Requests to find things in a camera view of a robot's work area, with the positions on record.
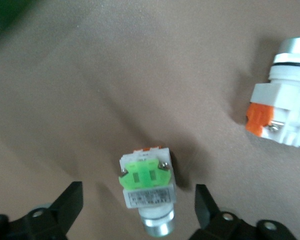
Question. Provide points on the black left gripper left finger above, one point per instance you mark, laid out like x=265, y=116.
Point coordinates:
x=40, y=222

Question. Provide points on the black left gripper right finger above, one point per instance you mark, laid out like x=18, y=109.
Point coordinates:
x=227, y=225

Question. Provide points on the white green push button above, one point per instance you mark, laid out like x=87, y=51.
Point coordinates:
x=145, y=180
x=285, y=95

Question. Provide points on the brown table mat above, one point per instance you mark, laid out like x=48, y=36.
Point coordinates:
x=115, y=75

